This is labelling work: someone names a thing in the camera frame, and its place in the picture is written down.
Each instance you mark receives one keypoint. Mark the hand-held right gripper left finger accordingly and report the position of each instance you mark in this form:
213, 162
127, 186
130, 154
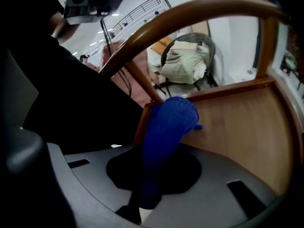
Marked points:
95, 174

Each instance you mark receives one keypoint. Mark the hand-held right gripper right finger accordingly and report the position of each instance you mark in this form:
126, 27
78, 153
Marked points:
213, 198

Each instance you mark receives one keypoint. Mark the blue cloth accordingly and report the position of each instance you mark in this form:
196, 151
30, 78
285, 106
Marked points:
166, 132

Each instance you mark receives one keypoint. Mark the person's black shirt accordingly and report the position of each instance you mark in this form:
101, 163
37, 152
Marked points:
83, 103

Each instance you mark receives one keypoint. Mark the pink quilt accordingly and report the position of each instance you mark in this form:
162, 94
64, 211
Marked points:
139, 79

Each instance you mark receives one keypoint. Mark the white towel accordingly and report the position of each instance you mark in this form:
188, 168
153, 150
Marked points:
199, 71

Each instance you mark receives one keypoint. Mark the white pillow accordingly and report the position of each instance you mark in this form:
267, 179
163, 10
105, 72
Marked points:
153, 58

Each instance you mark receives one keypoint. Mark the green knitted blanket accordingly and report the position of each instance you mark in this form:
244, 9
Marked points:
180, 68

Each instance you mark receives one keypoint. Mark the orange cushion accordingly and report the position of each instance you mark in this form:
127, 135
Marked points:
160, 46

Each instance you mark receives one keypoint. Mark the person's head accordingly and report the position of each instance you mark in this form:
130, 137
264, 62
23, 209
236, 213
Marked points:
61, 30

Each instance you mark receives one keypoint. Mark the beige box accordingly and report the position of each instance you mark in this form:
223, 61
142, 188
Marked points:
184, 46

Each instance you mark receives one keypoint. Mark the black round laundry basket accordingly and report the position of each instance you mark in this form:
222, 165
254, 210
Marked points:
204, 39

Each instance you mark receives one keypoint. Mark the brown board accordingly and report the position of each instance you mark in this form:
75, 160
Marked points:
199, 27

